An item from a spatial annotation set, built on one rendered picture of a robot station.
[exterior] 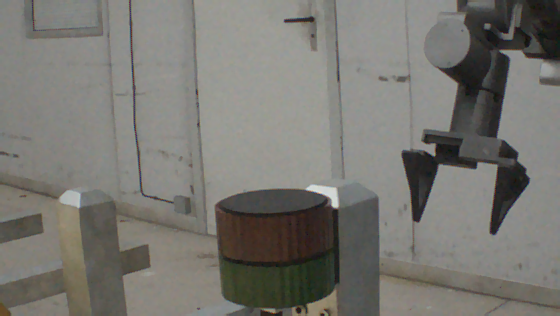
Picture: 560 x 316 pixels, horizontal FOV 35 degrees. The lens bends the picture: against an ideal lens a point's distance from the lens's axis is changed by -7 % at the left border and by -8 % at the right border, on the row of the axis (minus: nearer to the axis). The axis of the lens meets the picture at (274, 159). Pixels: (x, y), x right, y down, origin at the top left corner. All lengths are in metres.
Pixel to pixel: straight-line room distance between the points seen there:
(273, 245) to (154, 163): 4.54
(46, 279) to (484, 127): 0.51
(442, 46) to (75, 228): 0.47
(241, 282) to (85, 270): 0.25
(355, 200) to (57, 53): 5.19
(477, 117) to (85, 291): 0.50
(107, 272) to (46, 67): 5.10
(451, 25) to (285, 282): 0.58
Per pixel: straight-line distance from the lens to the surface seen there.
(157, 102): 4.91
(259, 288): 0.47
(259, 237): 0.47
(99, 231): 0.71
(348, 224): 0.51
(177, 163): 4.85
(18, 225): 1.31
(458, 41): 0.99
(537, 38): 1.30
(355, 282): 0.52
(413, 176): 1.05
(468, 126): 1.03
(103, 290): 0.72
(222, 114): 4.55
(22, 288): 1.03
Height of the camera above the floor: 1.26
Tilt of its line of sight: 11 degrees down
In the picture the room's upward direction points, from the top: 3 degrees counter-clockwise
